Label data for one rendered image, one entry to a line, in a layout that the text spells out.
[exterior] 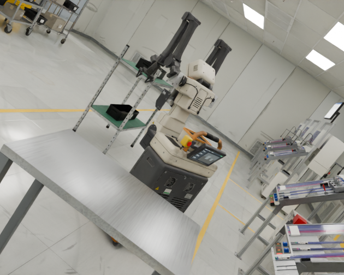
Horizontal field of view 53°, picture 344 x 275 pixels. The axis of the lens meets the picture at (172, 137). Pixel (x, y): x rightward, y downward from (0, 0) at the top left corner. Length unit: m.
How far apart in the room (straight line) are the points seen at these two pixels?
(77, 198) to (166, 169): 1.31
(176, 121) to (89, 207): 1.71
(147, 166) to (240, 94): 8.71
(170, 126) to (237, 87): 8.36
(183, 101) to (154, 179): 0.66
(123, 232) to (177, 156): 1.30
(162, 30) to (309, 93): 4.92
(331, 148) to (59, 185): 6.20
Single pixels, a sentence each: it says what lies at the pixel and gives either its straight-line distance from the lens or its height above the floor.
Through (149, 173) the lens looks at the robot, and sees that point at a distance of 2.39.
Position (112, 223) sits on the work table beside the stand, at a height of 0.80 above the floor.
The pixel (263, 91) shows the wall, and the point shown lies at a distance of 10.95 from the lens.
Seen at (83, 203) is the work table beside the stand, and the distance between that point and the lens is 1.11.
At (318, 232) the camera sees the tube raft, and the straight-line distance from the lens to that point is 2.80.
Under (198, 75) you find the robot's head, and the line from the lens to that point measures 2.63.
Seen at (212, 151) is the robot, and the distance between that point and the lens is 2.40.
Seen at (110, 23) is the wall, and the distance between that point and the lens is 12.28.
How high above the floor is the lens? 1.33
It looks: 12 degrees down
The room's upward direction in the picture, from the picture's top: 35 degrees clockwise
